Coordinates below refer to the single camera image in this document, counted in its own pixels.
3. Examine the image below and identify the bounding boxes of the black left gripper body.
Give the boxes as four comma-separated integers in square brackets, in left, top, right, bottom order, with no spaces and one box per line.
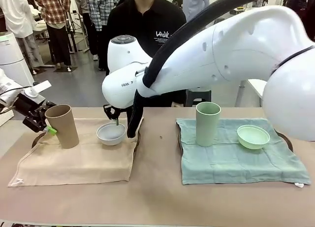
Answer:
[13,90,47,115]

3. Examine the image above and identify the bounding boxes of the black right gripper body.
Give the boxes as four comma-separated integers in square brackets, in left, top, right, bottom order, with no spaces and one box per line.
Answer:
[102,104,129,121]

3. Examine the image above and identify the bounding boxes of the white bowl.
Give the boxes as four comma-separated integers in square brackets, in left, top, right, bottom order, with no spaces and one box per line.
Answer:
[96,122,127,147]

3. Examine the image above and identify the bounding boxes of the tall beige cup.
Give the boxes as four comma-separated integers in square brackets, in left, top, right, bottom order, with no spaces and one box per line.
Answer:
[44,104,80,150]

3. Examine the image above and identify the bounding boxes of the beige cloth mat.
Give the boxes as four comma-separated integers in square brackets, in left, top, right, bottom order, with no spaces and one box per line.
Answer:
[7,117,145,188]

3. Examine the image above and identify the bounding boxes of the tall pale green cup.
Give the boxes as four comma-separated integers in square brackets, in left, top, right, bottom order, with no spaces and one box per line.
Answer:
[195,101,221,148]

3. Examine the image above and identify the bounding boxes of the teal cloth mat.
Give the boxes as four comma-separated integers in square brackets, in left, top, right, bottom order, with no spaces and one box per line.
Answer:
[175,117,312,189]

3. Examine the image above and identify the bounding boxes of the pale green bowl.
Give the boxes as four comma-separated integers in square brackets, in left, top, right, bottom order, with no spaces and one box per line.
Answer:
[237,125,271,151]

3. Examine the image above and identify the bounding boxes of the dark brown serving tray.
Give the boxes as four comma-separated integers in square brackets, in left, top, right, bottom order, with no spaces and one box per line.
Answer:
[31,128,142,155]
[177,130,294,156]

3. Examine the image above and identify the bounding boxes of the white storage box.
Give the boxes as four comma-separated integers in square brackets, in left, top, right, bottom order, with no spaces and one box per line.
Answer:
[0,105,15,127]

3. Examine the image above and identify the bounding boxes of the white cylindrical air purifier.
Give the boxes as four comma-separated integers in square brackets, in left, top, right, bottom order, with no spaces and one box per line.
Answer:
[0,31,34,88]

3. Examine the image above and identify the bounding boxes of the person in grey top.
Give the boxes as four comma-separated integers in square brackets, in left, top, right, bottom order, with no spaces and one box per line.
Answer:
[73,0,99,62]

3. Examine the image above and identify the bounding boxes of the grey plastic stool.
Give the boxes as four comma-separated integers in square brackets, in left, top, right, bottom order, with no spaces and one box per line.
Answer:
[185,87,213,107]

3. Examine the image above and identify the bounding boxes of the person in white shirt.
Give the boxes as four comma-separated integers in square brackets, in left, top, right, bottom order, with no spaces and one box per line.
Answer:
[0,0,45,69]

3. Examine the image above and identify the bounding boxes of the person in red plaid shirt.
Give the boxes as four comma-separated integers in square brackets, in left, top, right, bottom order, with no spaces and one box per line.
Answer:
[32,0,72,72]

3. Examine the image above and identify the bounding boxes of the person in black clothes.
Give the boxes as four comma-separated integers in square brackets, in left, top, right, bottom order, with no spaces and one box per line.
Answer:
[105,0,188,108]

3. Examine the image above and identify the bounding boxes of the person in blue plaid shirt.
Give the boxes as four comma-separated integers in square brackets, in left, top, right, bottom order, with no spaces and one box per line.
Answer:
[85,0,122,71]

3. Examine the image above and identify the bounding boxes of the person in light blue shirt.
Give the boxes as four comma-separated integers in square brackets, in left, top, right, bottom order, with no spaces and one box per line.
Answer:
[182,0,211,23]

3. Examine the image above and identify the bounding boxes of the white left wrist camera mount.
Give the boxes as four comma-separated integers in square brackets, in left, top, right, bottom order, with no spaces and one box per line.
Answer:
[23,80,53,99]

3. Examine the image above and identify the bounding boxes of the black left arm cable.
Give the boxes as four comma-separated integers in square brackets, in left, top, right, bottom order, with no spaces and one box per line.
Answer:
[0,85,33,114]

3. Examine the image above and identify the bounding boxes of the black right arm cable sleeve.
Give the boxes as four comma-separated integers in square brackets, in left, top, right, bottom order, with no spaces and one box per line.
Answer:
[126,0,315,139]

